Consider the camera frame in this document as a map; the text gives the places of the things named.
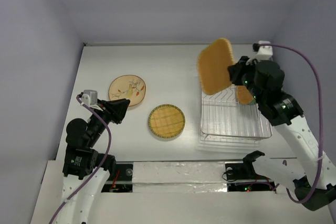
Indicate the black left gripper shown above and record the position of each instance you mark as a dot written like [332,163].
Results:
[117,108]

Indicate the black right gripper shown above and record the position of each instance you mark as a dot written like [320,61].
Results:
[239,72]

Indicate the beige leaf pattern plate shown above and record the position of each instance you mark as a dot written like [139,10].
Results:
[129,87]

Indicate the small orange woven plate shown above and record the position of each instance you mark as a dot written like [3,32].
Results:
[243,95]

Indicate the large orange woven plate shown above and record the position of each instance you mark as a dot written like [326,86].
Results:
[212,66]

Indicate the green rim woven plate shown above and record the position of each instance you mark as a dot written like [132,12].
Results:
[166,121]

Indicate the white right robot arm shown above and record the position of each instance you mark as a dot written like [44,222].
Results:
[314,188]

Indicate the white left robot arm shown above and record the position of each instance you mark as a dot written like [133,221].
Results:
[86,170]

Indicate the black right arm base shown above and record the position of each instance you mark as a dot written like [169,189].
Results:
[242,170]

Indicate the green flower pattern plate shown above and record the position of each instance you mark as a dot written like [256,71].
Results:
[252,102]

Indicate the white foam front panel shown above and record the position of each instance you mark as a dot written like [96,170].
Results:
[178,177]

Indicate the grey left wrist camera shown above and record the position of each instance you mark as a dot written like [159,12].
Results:
[89,98]

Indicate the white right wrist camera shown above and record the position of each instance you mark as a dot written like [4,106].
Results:
[262,52]

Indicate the metal wire dish rack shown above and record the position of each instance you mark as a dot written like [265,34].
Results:
[222,115]

